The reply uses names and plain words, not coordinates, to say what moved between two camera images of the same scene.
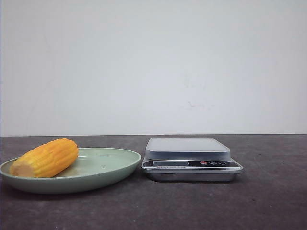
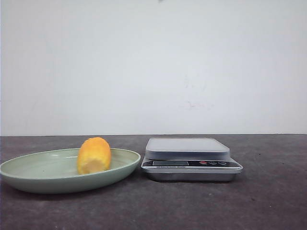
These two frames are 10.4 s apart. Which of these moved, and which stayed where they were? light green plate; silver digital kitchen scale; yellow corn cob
Moved: yellow corn cob
Stayed: light green plate; silver digital kitchen scale
